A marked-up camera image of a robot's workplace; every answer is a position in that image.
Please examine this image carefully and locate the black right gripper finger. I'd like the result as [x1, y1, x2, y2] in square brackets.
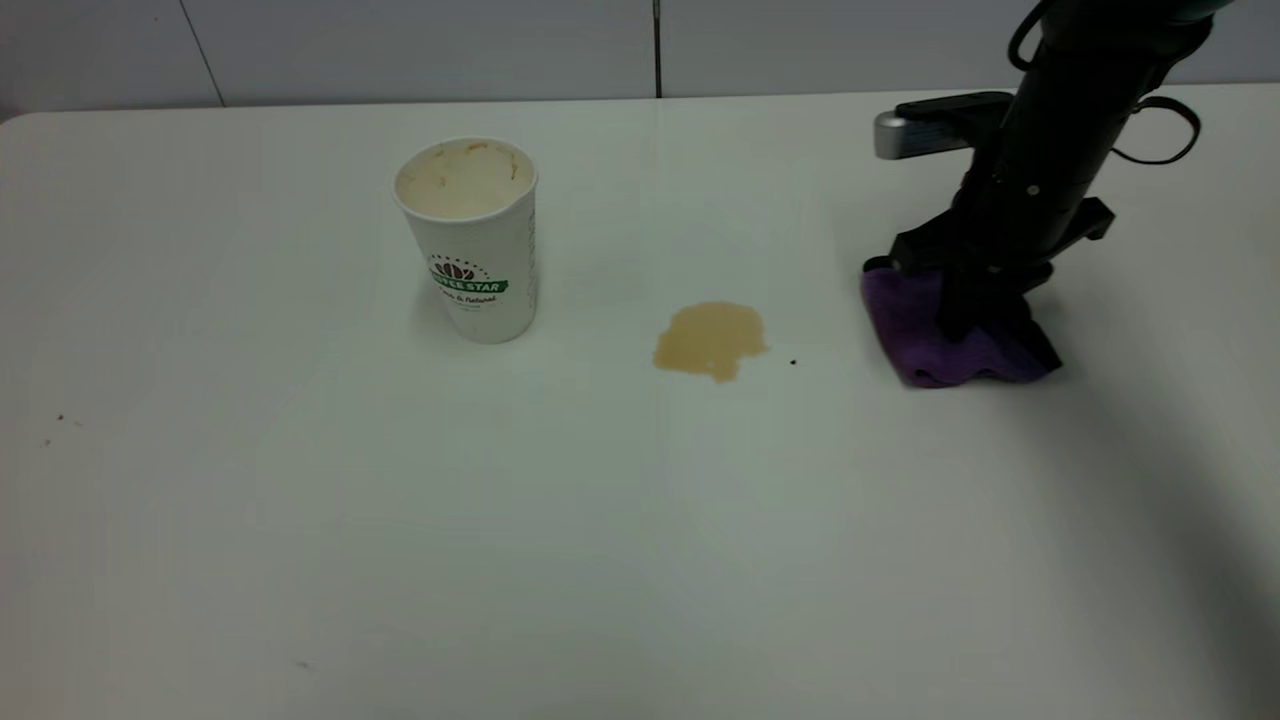
[987, 283, 1037, 347]
[938, 275, 988, 343]

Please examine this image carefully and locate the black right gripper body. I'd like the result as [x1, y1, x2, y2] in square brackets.
[888, 100, 1117, 293]

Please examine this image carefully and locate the purple cloth with black trim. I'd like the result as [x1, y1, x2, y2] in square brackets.
[862, 262, 1064, 389]

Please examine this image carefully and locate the white paper coffee cup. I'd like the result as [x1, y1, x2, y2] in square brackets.
[392, 137, 540, 346]

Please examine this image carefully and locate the brown coffee spill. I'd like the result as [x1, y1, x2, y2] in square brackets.
[653, 302, 769, 383]

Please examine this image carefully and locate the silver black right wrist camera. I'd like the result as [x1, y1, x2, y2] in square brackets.
[874, 91, 1014, 162]

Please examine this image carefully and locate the black right gripper cable loop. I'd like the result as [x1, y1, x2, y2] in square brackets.
[1108, 96, 1202, 167]

